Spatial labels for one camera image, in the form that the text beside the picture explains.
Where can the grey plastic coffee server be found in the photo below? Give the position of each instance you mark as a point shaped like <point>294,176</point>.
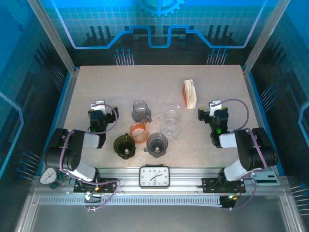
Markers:
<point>140,111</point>

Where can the clear plastic coffee dripper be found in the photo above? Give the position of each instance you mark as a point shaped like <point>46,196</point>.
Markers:
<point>172,112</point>

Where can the dark green coffee dripper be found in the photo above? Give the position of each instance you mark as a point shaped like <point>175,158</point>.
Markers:
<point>120,145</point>

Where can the orange plastic coffee server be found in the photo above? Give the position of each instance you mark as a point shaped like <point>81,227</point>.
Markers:
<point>138,136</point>

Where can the grey plastic coffee dripper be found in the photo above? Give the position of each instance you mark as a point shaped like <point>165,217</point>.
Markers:
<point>157,143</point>

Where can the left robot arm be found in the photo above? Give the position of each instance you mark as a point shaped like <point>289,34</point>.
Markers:
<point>72,149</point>

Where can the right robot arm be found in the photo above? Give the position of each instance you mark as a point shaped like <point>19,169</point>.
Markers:
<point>251,149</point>

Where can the orange coffee filter pack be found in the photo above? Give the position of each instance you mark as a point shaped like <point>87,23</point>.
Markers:
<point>190,96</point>

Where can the clear plastic coffee server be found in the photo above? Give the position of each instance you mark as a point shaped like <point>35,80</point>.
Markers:
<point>170,130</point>

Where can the round pressure gauge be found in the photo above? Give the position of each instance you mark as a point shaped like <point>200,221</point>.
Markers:
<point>48,176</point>

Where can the white desk calculator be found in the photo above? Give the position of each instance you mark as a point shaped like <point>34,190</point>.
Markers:
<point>265,180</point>

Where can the rectangular white alarm clock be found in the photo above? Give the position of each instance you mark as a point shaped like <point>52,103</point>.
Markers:
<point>154,177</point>

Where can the silver metal shelf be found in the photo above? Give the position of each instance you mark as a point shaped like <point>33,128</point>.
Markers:
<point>154,217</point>

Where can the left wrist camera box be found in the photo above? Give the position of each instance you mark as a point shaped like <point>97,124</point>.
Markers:
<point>97,104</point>

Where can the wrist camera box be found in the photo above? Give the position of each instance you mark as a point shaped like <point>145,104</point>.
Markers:
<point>214,106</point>
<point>97,104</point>

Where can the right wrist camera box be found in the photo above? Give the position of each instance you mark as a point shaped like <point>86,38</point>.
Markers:
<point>214,106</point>

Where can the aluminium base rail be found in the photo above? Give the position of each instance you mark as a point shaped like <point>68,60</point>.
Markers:
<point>188,178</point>

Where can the aluminium frame post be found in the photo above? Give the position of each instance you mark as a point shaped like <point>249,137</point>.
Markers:
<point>55,36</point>
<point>265,36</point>

